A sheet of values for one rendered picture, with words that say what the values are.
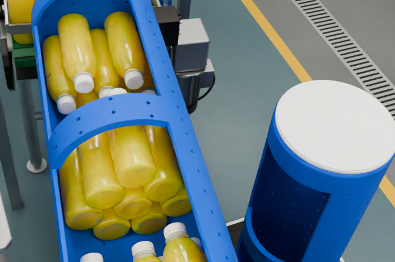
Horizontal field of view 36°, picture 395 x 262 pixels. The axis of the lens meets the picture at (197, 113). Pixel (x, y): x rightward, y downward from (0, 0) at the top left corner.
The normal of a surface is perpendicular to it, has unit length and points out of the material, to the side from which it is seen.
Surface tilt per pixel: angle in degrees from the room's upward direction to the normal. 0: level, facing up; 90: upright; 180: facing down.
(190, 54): 90
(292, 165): 90
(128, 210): 90
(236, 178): 0
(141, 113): 10
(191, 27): 0
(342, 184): 90
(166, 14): 0
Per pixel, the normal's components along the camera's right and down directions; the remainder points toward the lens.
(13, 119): 0.09, -0.68
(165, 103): 0.59, -0.64
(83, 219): 0.27, 0.70
